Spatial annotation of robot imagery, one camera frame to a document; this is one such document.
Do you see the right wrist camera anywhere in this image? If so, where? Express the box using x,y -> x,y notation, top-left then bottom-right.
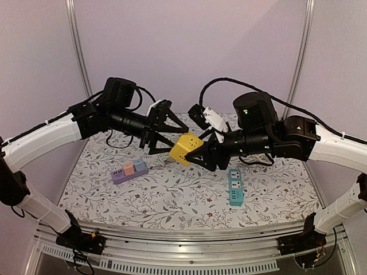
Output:
188,104 -> 230,143

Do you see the teal power strip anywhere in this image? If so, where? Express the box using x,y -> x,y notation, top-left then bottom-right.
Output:
228,169 -> 244,206

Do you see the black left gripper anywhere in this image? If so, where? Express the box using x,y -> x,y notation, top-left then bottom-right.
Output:
110,105 -> 190,155

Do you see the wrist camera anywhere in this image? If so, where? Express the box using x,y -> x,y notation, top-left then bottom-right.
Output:
146,99 -> 172,118
188,104 -> 230,143

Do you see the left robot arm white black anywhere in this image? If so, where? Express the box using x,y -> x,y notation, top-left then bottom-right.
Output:
1,77 -> 188,257

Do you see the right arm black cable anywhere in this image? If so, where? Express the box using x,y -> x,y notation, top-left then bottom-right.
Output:
199,77 -> 367,144

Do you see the floral patterned table mat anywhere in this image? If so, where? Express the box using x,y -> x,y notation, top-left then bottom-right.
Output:
58,131 -> 323,230

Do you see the white coiled cable right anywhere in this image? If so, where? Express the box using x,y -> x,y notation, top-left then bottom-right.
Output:
235,154 -> 280,167

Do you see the left aluminium frame post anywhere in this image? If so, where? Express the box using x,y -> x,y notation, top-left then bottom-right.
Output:
65,0 -> 93,97

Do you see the pink charger plug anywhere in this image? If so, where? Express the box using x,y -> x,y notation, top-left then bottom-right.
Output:
123,163 -> 135,176

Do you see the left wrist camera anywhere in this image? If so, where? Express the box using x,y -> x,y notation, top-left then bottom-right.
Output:
146,99 -> 172,118

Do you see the aluminium frame post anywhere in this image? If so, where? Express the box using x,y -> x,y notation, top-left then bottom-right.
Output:
287,0 -> 315,103
65,0 -> 93,97

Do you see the blue charger plug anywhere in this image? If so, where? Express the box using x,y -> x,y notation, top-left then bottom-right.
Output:
133,159 -> 146,172

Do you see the purple power strip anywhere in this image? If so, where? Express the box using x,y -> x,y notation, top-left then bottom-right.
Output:
111,162 -> 149,184

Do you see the right aluminium frame post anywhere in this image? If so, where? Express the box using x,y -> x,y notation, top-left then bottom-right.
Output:
287,0 -> 315,103

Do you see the yellow cube socket adapter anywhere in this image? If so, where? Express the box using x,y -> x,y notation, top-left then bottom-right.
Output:
169,132 -> 204,167

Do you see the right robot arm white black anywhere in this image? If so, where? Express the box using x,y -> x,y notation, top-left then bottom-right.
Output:
185,92 -> 366,255

